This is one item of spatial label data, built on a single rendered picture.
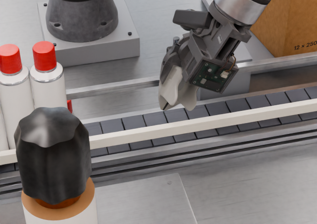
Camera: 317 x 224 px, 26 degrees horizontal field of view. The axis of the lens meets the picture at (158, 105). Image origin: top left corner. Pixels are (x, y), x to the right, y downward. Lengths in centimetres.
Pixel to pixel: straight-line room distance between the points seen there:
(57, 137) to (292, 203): 52
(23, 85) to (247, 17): 35
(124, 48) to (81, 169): 67
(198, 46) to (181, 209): 25
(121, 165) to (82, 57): 33
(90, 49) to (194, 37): 38
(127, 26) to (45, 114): 69
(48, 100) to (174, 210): 26
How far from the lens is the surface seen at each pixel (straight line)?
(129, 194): 108
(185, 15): 114
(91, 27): 139
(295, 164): 122
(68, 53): 140
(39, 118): 77
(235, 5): 102
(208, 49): 105
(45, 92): 106
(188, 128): 115
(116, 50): 141
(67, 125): 76
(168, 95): 111
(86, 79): 138
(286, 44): 137
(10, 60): 104
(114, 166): 116
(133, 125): 120
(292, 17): 134
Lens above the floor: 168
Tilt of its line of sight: 41 degrees down
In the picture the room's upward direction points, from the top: straight up
